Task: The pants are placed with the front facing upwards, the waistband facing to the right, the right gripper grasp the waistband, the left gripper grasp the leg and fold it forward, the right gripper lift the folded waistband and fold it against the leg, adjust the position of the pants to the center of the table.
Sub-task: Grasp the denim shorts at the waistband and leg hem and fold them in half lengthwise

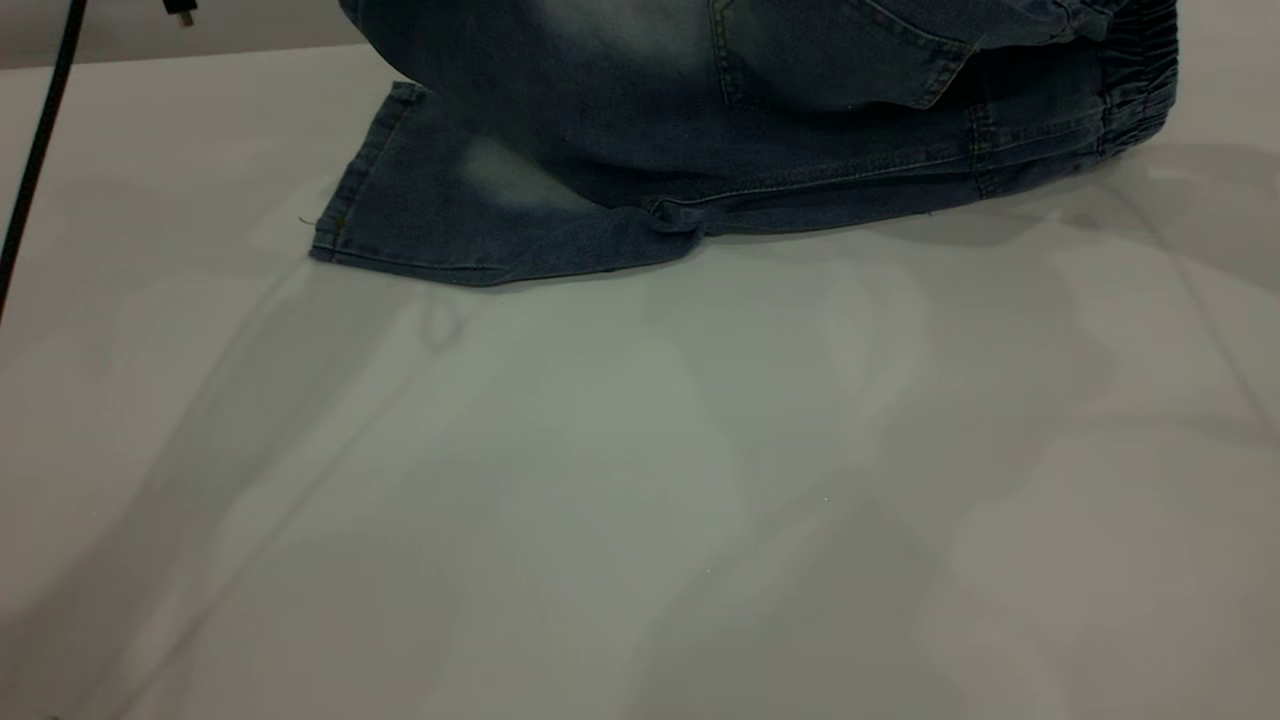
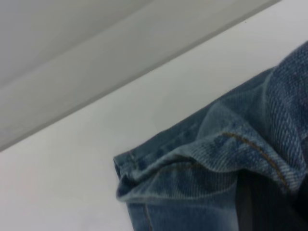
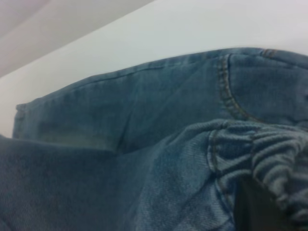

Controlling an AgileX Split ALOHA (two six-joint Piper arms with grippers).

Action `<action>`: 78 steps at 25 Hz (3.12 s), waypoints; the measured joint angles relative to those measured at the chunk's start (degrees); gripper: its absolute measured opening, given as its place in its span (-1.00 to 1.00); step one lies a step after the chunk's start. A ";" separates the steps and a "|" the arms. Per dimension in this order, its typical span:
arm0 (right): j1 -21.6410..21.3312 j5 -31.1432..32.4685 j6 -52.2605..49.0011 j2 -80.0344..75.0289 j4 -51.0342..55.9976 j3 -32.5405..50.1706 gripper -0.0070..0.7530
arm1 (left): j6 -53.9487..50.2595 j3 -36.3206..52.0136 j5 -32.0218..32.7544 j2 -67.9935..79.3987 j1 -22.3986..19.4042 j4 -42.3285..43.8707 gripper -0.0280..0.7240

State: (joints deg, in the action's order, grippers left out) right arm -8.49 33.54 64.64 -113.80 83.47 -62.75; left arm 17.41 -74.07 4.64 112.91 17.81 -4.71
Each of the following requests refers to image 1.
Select blue denim shorts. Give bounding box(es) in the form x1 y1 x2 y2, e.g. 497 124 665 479
310 0 1181 289

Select long black braided cable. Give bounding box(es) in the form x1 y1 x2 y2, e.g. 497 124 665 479
0 0 89 321

